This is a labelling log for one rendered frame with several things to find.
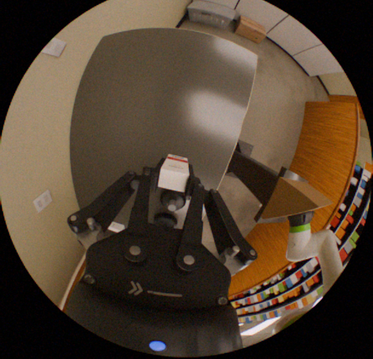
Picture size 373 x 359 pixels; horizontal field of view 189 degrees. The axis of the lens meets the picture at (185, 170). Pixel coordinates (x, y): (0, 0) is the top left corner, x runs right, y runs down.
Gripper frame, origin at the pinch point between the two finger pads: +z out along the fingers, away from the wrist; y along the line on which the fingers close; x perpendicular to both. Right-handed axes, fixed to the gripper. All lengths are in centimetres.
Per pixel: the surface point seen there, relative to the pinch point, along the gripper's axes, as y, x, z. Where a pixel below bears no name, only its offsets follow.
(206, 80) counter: 2.8, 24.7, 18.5
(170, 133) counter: -3.8, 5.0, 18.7
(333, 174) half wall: 184, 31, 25
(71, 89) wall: -55, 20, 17
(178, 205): 4.1, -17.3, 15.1
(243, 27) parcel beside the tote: 38, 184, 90
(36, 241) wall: -59, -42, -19
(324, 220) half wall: 181, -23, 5
